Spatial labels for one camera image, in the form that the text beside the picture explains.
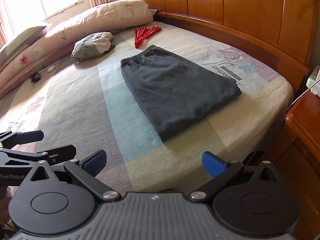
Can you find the dark grey sweatpants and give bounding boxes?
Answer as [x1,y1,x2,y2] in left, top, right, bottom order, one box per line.
[120,45,241,141]

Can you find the person's left hand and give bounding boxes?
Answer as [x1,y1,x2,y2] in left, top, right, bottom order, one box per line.
[0,196,12,225]

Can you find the black hair claw clip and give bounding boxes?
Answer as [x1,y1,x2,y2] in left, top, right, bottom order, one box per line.
[29,72,41,83]

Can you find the orange wooden nightstand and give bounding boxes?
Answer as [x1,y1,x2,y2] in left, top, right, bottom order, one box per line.
[262,92,319,239]

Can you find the white earbud case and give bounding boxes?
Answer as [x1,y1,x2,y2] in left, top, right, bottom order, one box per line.
[47,65,56,73]

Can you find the grey floral pillow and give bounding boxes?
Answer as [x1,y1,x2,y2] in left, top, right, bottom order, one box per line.
[1,23,48,67]

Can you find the grey bundled cloth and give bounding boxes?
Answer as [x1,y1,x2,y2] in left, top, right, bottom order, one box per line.
[71,32,114,62]

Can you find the white charger on nightstand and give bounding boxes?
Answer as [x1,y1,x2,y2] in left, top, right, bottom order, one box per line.
[306,66,320,97]

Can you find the pink floral folded quilt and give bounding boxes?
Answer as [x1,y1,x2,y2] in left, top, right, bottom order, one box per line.
[1,0,153,98]

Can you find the orange wooden headboard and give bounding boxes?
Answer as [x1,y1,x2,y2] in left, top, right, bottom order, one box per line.
[143,0,319,92]

